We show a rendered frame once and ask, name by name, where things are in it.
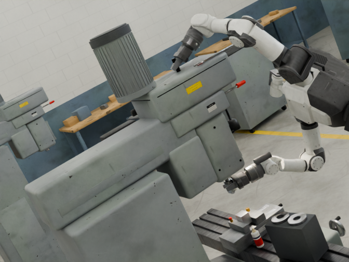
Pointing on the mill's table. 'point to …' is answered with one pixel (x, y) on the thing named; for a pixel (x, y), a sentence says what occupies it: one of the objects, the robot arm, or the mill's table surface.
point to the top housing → (185, 87)
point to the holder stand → (297, 236)
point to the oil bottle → (257, 238)
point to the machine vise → (246, 230)
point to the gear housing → (199, 113)
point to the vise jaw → (257, 216)
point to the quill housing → (220, 146)
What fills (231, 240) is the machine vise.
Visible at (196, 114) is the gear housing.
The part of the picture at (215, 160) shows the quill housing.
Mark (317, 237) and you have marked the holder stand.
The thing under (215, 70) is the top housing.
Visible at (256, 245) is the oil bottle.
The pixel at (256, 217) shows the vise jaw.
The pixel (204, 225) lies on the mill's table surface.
